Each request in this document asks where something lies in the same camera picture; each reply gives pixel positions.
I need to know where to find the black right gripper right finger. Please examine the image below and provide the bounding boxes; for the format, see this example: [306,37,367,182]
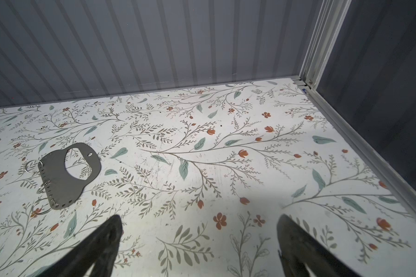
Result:
[277,214,359,277]

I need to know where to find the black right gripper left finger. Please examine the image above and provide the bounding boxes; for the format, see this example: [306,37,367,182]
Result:
[38,215,122,277]

